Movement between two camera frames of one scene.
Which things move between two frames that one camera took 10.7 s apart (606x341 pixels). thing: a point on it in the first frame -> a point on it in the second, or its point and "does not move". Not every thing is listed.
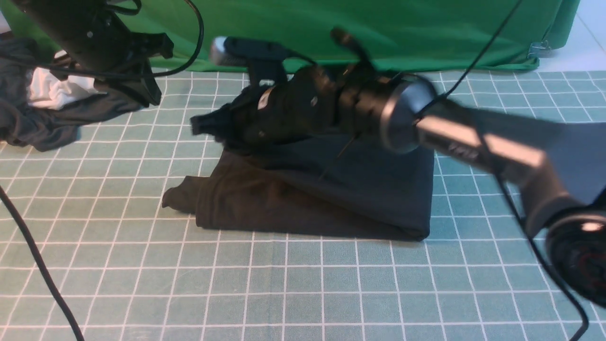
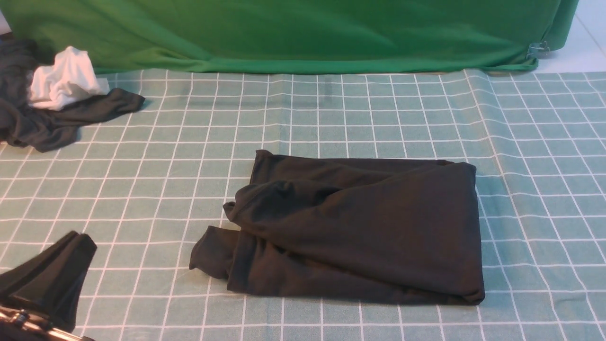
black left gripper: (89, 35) -> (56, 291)
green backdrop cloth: (395, 35) does not move
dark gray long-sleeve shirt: (347, 182) -> (396, 231)
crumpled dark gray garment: (25, 125) does not move
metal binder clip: (539, 49) does not move
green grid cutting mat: (129, 268) does not move
